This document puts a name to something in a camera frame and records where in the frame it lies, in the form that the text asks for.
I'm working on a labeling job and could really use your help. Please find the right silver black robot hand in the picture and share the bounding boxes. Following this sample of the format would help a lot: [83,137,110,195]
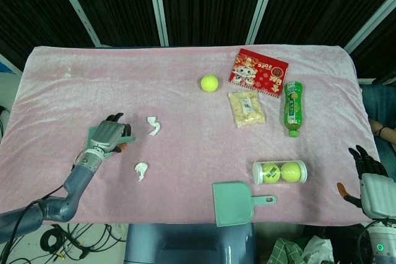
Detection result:
[337,145,396,218]

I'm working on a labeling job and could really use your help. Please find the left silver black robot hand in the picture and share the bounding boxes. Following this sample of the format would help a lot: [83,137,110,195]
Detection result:
[87,113,132,156]

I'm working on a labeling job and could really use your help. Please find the teal hand broom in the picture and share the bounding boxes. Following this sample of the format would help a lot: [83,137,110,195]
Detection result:
[87,126,138,143]

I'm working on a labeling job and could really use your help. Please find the white paper scrap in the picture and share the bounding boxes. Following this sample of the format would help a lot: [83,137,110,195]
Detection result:
[134,161,149,182]
[146,116,162,137]

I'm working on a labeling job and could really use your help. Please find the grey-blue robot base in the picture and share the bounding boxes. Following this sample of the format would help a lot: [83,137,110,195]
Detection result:
[123,223,257,264]

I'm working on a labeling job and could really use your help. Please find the person's bare forearm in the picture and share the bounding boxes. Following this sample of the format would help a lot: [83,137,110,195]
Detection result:
[369,118,396,146]

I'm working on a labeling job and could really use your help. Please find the crumpled white plastic bag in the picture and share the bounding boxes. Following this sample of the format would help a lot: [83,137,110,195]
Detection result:
[301,235,334,264]

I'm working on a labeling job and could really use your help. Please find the pink velvet tablecloth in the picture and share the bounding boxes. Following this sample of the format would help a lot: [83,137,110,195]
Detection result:
[0,46,383,226]

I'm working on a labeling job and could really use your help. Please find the plain yellow tennis ball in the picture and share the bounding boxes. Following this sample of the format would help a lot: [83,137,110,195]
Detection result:
[280,161,303,182]

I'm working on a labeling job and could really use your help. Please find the person's blue jeans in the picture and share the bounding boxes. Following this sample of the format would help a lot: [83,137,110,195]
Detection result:
[360,83,396,181]

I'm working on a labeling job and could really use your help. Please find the printed yellow tennis ball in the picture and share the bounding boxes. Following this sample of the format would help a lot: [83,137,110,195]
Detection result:
[262,164,282,184]

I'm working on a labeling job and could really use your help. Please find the green checked cloth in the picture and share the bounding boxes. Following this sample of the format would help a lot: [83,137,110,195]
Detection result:
[266,237,306,264]

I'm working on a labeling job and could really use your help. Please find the loose yellow tennis ball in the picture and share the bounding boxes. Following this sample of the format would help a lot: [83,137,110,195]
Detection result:
[200,74,220,93]

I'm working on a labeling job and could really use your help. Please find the green drink bottle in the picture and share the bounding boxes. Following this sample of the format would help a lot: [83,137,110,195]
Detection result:
[283,80,304,138]

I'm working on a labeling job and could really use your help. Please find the clear tennis ball tube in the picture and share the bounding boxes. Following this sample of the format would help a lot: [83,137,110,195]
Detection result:
[252,159,309,185]

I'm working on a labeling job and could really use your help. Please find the clear bag of snacks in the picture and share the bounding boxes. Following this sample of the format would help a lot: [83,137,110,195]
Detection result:
[228,90,267,128]

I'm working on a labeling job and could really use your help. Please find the teal dustpan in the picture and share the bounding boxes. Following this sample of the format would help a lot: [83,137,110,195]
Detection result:
[212,181,277,228]

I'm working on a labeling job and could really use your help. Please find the red spiral desk calendar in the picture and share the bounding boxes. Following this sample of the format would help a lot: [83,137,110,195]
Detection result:
[228,48,290,100]

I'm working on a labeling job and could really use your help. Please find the black floor cables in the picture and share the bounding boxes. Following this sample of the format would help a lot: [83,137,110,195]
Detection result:
[0,223,127,262]

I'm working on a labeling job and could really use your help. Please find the white partition frame post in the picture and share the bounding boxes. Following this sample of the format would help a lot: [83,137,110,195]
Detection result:
[147,0,170,47]
[343,0,396,54]
[51,0,101,47]
[246,0,279,45]

